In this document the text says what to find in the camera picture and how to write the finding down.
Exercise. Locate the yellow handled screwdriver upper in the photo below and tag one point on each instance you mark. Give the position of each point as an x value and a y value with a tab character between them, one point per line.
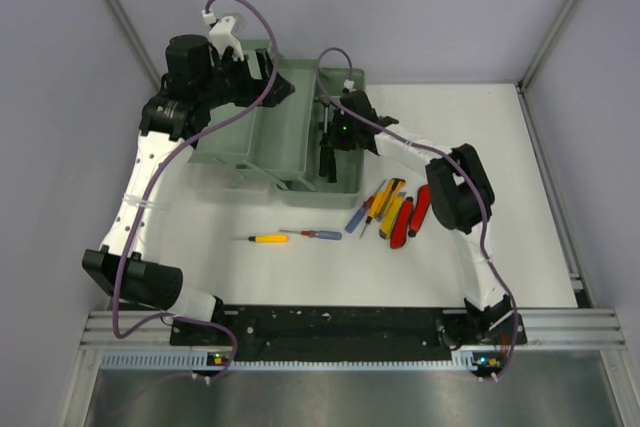
376	205

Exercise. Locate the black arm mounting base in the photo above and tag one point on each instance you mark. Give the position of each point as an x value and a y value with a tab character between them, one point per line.
336	334

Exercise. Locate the aluminium frame post left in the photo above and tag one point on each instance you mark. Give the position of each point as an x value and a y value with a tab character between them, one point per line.
134	41

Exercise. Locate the red utility knife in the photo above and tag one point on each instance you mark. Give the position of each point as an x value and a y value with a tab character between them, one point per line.
421	207
399	233

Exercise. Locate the blue handled screwdriver lower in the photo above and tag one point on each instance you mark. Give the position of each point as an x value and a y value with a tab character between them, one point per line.
318	234

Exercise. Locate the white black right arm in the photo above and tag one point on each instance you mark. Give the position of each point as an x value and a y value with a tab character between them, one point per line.
460	196

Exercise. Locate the yellow handled screwdriver lower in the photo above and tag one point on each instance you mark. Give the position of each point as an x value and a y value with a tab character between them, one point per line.
264	238

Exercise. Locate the aluminium frame post right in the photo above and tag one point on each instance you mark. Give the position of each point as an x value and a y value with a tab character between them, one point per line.
553	35

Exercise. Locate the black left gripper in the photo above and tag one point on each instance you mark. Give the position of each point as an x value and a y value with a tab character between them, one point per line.
252	90

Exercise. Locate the aluminium frame post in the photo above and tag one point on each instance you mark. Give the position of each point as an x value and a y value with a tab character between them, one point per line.
134	41
553	35

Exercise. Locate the black hammer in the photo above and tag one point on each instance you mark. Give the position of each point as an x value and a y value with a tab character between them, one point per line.
331	167
324	142

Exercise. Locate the red utility knife right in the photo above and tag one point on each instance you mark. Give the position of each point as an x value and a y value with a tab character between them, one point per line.
421	207

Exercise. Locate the yellow black utility knife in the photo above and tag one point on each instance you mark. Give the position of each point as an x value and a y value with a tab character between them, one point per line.
389	194

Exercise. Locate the yellow handled screwdriver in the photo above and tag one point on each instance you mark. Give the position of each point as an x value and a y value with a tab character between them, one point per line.
264	238
376	205

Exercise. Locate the aluminium front rail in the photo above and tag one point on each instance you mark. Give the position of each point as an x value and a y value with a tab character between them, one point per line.
548	329

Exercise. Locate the blue handled screwdriver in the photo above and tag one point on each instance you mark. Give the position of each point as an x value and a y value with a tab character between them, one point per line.
359	215
318	234

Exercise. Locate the blue handled screwdriver upper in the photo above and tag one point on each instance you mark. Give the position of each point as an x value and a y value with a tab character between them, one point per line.
359	215

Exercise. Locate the green translucent tool box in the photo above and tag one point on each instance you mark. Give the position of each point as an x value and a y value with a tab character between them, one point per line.
281	146

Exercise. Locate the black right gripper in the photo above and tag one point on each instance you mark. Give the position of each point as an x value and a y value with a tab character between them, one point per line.
334	141

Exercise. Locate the red utility knife left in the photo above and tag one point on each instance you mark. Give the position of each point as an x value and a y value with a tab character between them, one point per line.
399	233

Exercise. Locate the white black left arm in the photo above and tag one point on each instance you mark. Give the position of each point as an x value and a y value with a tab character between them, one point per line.
127	266

